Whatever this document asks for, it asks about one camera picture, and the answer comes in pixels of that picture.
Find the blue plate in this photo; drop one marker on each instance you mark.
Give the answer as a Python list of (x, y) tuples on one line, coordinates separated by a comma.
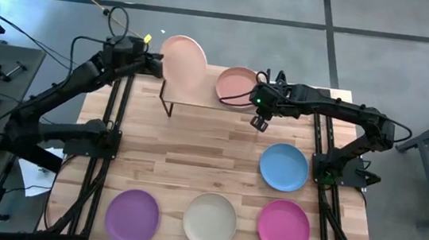
[(284, 167)]

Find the purple plate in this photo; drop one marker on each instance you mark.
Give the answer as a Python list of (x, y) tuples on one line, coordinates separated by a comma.
[(132, 217)]

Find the magenta plate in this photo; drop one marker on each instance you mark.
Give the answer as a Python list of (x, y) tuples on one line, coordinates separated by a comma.
[(283, 228)]

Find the white paper sheet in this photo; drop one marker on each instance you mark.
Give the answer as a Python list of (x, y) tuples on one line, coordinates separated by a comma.
[(33, 177)]

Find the terracotta plate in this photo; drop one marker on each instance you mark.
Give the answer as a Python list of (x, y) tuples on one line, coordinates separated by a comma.
[(234, 83)]

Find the cream plate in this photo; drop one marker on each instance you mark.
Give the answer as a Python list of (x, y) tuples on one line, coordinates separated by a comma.
[(209, 221)]

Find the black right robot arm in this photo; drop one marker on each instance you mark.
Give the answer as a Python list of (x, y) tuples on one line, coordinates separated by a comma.
[(339, 108)]

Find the wooden shelf, black metal legs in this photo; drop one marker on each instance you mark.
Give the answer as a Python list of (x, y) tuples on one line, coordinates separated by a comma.
[(192, 101)]

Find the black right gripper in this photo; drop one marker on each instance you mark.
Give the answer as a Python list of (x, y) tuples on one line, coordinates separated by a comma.
[(275, 91)]

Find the small black adapter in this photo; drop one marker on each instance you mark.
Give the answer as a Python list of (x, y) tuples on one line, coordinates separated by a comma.
[(2, 218)]

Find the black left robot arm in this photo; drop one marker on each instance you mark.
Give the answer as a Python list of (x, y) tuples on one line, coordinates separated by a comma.
[(61, 92)]

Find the pale peach plate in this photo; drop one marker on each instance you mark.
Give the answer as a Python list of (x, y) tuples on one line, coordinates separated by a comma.
[(183, 66)]

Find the black aluminium table frame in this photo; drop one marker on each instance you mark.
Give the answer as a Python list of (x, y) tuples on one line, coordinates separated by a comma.
[(127, 99)]

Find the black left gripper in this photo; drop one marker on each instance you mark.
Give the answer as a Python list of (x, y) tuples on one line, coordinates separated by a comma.
[(138, 63)]

